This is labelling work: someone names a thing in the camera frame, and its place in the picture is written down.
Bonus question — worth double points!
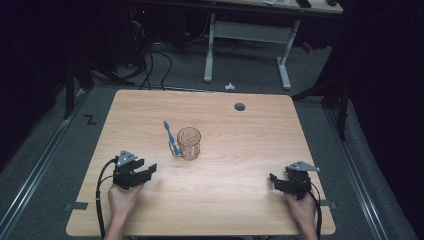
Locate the grey tape strip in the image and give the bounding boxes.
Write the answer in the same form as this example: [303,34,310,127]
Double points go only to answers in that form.
[319,198,338,211]
[63,201,90,212]

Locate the white-legged wooden desk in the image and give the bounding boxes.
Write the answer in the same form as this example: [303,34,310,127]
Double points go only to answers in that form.
[124,0,345,92]

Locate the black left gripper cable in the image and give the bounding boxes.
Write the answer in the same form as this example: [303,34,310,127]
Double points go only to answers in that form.
[95,156,120,240]

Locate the blue toothbrush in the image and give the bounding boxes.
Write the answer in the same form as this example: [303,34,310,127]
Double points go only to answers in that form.
[162,120,183,158]

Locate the person's left hand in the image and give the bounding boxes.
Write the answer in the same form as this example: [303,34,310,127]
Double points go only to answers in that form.
[107,182,145,225]

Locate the person's right hand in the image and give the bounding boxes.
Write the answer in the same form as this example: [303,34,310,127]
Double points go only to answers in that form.
[285,191,318,231]

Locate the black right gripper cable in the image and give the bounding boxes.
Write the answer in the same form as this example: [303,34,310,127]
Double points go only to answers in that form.
[308,189,324,240]

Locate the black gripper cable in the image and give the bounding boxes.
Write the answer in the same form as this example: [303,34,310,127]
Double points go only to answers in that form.
[308,189,324,240]
[95,156,120,240]

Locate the black metal stand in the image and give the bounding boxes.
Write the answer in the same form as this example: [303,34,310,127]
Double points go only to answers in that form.
[61,54,136,121]
[291,56,355,142]

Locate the dark equipment with red light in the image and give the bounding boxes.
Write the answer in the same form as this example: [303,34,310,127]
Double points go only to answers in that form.
[127,4,151,46]

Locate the black floor cables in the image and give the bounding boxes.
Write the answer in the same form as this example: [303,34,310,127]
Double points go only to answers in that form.
[137,41,174,92]

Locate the clear glass mug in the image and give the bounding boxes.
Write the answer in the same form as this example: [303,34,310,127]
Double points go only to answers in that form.
[171,126,203,162]

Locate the metal floor rail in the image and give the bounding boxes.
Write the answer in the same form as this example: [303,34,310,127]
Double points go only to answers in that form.
[0,89,88,235]
[324,107,390,240]

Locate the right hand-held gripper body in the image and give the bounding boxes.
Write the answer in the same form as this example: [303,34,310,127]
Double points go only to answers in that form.
[285,160,321,201]

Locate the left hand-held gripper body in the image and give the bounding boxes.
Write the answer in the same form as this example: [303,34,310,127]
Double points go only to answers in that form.
[112,149,142,191]

